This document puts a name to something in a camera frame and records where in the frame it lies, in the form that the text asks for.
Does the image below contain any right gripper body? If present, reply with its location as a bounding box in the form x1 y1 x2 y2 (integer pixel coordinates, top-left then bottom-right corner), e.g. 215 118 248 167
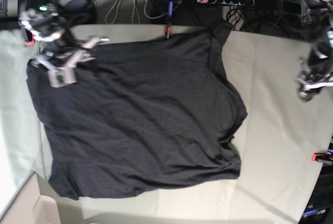
32 36 109 88

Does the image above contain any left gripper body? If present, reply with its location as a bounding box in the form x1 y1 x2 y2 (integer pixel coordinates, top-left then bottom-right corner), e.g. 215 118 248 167
296 58 332 101

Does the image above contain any black t-shirt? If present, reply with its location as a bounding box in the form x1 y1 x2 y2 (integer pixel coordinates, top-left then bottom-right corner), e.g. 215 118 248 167
27 23 247 200

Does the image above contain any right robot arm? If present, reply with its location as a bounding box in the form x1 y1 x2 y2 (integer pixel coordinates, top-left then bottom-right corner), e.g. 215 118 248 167
18 0 109 88

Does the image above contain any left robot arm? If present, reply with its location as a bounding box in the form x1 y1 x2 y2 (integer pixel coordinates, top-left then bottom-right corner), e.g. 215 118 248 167
296 0 332 102

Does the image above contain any round black stool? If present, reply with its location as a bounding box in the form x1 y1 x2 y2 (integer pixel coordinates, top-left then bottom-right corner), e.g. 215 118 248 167
63 0 97 27

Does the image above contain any right black orange clamp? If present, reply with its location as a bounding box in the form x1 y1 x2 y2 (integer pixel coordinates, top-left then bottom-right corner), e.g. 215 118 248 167
312 142 332 166

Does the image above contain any black orange clamp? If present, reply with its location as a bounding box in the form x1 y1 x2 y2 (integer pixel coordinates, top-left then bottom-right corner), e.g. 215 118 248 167
312 142 332 166
18 0 35 46
164 1 173 39

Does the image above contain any left black orange clamp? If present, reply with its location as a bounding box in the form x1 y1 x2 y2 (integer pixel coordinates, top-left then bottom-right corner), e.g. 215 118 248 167
18 0 35 46

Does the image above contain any middle black orange clamp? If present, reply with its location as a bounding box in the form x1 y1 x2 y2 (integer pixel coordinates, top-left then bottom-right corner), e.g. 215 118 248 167
164 1 173 39

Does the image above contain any black power strip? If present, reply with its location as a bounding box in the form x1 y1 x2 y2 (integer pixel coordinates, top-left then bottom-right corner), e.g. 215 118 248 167
197 0 255 7

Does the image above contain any cardboard box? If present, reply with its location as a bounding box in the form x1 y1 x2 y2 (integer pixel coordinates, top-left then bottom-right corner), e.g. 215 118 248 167
1 172 61 224

